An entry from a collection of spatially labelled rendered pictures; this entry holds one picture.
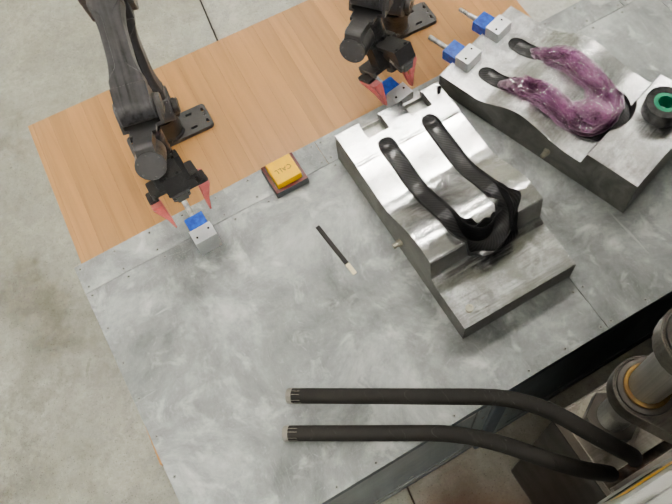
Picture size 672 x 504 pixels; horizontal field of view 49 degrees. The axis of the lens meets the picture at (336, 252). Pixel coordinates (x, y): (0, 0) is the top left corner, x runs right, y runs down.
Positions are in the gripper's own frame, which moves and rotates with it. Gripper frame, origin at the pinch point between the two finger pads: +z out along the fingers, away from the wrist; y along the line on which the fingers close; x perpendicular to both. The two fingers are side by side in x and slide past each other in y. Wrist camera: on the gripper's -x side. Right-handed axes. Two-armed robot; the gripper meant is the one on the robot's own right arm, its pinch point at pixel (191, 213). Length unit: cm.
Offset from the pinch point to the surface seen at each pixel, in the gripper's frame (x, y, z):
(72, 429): 55, -63, 75
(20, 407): 68, -75, 68
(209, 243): 2.1, 0.2, 9.4
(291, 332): -18.6, 5.5, 24.8
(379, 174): -7.9, 37.7, 8.8
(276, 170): 8.3, 20.8, 5.2
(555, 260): -37, 57, 28
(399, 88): 9, 54, 3
